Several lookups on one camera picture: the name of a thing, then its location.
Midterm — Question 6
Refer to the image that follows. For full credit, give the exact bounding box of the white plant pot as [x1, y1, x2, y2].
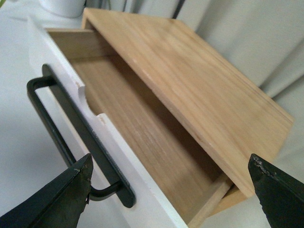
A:
[39, 0, 86, 18]

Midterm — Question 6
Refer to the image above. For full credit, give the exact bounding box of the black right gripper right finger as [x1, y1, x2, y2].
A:
[248, 153, 304, 228]

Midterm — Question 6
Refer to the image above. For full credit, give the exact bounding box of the light wooden drawer cabinet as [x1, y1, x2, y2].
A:
[81, 7, 295, 218]

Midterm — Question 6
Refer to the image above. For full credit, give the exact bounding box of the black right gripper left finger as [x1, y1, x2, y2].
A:
[0, 154, 93, 228]

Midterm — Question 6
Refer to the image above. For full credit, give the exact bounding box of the black metal drawer handle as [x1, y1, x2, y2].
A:
[27, 64, 136, 209]

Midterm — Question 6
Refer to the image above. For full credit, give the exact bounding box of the white front wooden drawer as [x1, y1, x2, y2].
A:
[26, 16, 232, 228]

